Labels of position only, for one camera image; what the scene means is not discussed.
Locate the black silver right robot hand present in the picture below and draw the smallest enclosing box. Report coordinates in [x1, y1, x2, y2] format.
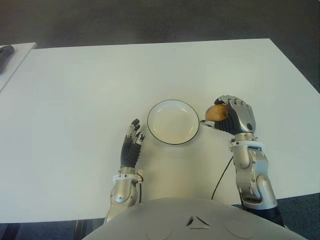
[199, 94, 256, 135]

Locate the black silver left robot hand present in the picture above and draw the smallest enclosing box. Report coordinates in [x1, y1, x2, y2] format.
[119, 118, 146, 169]

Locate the yellow-red apple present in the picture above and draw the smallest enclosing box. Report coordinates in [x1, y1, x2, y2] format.
[205, 104, 229, 123]

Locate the white plate with black rim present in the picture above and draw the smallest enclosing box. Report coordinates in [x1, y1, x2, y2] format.
[146, 99, 201, 146]

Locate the grey robot torso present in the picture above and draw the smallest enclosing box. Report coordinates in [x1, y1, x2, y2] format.
[81, 197, 320, 240]

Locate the white side table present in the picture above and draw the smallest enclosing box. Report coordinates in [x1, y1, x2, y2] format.
[0, 42, 38, 94]

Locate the black object on side table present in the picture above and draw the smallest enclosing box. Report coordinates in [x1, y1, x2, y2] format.
[0, 44, 15, 75]

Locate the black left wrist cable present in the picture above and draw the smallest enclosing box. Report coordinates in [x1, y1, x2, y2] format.
[136, 172, 145, 204]

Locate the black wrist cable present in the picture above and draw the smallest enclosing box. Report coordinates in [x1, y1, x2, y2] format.
[210, 156, 234, 200]
[136, 172, 145, 204]

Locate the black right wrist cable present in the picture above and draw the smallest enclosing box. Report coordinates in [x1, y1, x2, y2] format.
[210, 156, 234, 200]

